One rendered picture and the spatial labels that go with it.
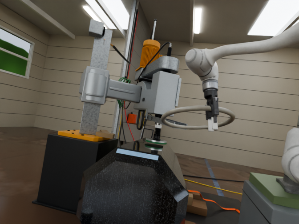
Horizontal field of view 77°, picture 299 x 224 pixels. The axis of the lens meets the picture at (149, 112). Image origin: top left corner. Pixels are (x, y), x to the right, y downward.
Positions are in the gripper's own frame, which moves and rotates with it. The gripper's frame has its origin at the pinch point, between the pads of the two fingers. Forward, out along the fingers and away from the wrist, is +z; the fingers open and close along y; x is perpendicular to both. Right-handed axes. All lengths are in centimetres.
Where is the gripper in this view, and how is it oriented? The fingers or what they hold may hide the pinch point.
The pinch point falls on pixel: (212, 124)
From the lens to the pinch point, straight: 111.2
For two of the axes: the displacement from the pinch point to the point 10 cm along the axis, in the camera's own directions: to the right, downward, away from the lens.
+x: -9.9, -0.8, -0.9
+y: -1.1, 3.1, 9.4
